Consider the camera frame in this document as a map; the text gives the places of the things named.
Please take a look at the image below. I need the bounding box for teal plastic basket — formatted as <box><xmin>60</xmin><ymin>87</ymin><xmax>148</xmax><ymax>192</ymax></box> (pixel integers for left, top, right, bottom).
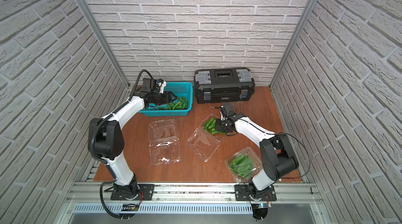
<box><xmin>138</xmin><ymin>81</ymin><xmax>194</xmax><ymax>117</ymax></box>

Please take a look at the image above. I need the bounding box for aluminium frame post left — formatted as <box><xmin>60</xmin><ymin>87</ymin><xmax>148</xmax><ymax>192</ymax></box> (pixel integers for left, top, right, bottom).
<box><xmin>75</xmin><ymin>0</ymin><xmax>130</xmax><ymax>89</ymax></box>

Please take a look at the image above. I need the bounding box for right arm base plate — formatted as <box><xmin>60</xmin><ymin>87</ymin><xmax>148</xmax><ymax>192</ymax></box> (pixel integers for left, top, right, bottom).
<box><xmin>234</xmin><ymin>183</ymin><xmax>277</xmax><ymax>202</ymax></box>

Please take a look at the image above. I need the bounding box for black corrugated cable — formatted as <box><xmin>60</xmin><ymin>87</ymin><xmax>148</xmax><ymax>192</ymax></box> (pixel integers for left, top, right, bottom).
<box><xmin>89</xmin><ymin>69</ymin><xmax>155</xmax><ymax>162</ymax></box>

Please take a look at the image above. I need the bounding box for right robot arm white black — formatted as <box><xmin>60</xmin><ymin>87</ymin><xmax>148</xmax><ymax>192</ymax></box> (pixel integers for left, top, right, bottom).
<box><xmin>216</xmin><ymin>103</ymin><xmax>299</xmax><ymax>192</ymax></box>

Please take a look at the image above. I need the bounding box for aluminium frame post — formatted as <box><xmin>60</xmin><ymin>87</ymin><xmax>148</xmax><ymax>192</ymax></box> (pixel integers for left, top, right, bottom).
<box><xmin>269</xmin><ymin>0</ymin><xmax>318</xmax><ymax>89</ymax></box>
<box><xmin>75</xmin><ymin>0</ymin><xmax>130</xmax><ymax>89</ymax></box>

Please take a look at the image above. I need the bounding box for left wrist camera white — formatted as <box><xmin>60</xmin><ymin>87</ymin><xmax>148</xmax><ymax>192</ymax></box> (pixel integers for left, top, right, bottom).
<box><xmin>156</xmin><ymin>79</ymin><xmax>166</xmax><ymax>93</ymax></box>

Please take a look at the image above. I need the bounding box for clear clamshell container with peppers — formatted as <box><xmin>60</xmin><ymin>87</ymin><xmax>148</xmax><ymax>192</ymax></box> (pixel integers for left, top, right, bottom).
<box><xmin>148</xmin><ymin>119</ymin><xmax>181</xmax><ymax>166</ymax></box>

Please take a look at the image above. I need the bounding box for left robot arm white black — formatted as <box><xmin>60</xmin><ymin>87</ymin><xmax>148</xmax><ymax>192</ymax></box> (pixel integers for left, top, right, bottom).
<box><xmin>88</xmin><ymin>91</ymin><xmax>178</xmax><ymax>198</ymax></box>

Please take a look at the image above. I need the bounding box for aluminium frame post right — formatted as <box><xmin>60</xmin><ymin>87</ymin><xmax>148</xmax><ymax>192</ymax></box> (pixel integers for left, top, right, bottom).
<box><xmin>269</xmin><ymin>0</ymin><xmax>318</xmax><ymax>89</ymax></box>

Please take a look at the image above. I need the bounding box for clear pepper container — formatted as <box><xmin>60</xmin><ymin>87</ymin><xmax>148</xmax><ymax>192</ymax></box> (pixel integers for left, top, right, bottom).
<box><xmin>186</xmin><ymin>114</ymin><xmax>226</xmax><ymax>162</ymax></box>
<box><xmin>225</xmin><ymin>147</ymin><xmax>262</xmax><ymax>183</ymax></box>

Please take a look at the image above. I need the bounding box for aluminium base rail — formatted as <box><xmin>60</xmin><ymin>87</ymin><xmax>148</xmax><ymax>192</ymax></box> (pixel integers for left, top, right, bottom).
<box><xmin>60</xmin><ymin>182</ymin><xmax>327</xmax><ymax>218</ymax></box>

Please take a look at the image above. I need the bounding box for black toolbox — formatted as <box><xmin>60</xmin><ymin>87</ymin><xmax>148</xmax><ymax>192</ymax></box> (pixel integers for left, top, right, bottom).
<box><xmin>194</xmin><ymin>67</ymin><xmax>255</xmax><ymax>104</ymax></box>

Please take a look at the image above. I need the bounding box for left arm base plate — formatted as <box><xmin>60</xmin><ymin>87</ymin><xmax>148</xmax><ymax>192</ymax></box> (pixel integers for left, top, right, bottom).
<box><xmin>111</xmin><ymin>184</ymin><xmax>155</xmax><ymax>201</ymax></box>

